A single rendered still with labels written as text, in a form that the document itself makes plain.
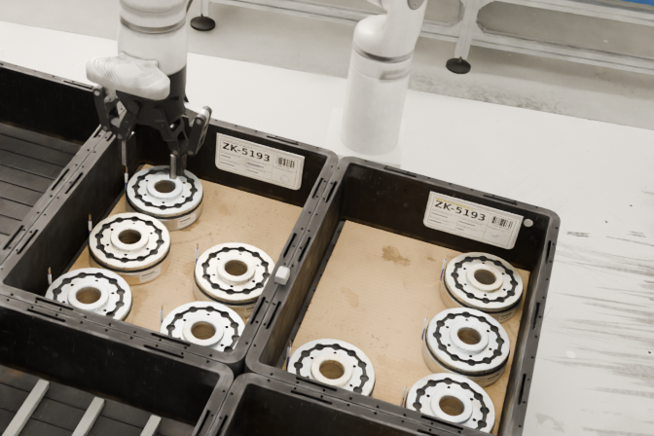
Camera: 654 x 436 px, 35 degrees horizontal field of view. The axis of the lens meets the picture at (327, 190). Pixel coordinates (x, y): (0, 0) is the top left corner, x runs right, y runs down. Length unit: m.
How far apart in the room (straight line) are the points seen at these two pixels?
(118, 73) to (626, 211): 0.99
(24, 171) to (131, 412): 0.45
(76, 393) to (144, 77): 0.37
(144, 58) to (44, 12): 2.35
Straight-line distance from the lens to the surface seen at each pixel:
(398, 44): 1.51
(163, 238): 1.35
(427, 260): 1.41
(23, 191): 1.48
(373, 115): 1.58
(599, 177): 1.86
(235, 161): 1.44
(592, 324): 1.59
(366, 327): 1.31
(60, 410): 1.21
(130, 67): 1.11
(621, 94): 3.45
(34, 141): 1.56
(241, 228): 1.41
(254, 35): 3.38
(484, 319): 1.31
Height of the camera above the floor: 1.78
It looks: 40 degrees down
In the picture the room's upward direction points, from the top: 8 degrees clockwise
